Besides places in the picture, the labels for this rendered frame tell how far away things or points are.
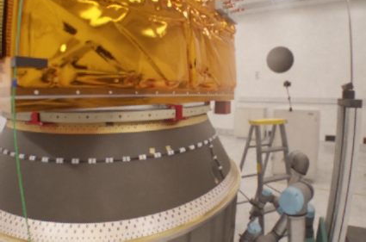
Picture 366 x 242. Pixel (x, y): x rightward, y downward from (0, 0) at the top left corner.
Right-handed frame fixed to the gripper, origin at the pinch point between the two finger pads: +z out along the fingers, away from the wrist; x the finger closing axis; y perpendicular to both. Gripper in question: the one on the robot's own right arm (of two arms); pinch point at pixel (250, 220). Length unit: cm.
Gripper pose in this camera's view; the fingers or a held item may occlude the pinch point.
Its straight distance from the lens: 190.1
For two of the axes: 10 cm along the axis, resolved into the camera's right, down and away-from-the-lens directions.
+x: 4.0, 0.8, 9.1
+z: -4.1, 9.1, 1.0
